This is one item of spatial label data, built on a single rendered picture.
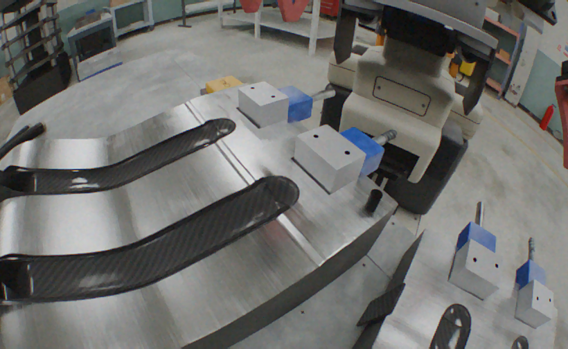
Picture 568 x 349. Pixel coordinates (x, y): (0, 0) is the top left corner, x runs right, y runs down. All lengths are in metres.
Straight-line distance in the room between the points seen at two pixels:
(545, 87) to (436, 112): 5.01
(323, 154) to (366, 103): 0.36
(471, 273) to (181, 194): 0.26
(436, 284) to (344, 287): 0.09
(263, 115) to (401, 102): 0.35
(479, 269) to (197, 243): 0.24
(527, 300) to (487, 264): 0.08
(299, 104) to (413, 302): 0.23
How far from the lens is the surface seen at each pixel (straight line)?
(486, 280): 0.25
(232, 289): 0.17
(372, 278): 0.28
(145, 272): 0.20
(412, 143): 0.54
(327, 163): 0.20
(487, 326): 0.28
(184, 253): 0.20
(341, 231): 0.19
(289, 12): 0.22
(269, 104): 0.26
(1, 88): 6.85
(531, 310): 0.30
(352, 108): 0.54
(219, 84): 0.50
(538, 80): 5.46
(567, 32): 5.59
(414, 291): 0.23
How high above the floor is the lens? 1.05
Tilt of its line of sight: 45 degrees down
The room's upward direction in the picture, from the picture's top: 4 degrees clockwise
